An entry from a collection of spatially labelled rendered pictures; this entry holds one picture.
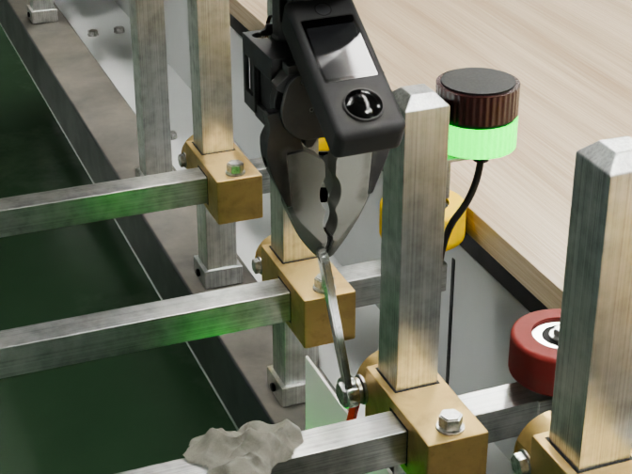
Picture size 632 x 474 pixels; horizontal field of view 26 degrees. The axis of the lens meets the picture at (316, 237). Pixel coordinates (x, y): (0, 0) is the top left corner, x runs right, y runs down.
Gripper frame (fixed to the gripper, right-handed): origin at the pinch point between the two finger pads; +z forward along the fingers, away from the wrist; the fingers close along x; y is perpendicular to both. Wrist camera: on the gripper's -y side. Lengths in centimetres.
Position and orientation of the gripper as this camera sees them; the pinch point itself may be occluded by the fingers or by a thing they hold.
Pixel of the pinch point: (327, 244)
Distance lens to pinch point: 96.0
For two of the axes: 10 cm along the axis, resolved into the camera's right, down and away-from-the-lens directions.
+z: 0.0, 8.9, 4.6
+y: -3.7, -4.3, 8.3
